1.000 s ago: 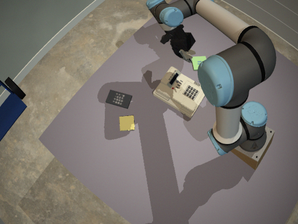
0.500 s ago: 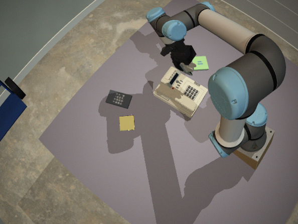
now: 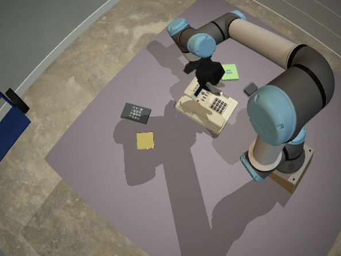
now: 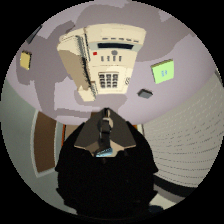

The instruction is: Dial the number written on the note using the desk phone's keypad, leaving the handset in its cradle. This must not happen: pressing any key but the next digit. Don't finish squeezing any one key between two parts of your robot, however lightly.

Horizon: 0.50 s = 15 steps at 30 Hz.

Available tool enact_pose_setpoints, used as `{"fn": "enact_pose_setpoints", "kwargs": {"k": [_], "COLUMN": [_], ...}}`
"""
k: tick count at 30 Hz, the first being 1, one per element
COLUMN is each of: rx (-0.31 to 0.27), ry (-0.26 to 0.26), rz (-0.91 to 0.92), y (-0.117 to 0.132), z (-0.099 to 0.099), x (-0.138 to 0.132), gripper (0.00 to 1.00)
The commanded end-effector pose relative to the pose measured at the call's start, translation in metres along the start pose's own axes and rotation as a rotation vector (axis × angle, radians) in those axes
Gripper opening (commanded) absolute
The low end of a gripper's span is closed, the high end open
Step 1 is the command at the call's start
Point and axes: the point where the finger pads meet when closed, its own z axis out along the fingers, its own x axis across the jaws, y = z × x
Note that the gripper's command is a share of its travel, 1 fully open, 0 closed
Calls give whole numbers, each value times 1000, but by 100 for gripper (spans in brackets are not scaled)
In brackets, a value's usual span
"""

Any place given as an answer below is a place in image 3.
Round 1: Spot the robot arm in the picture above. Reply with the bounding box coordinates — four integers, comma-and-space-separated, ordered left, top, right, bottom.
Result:
166, 10, 335, 182

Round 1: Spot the yellow sticky note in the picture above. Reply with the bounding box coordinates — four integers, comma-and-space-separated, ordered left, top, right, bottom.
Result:
137, 132, 154, 150

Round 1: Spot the dark grey keypad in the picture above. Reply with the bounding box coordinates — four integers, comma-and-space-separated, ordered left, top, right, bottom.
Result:
121, 103, 151, 124

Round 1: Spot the green sticky note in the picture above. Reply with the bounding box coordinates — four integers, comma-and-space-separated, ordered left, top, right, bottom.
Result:
222, 64, 239, 81

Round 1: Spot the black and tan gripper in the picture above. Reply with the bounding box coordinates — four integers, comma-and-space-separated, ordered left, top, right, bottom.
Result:
189, 55, 226, 96

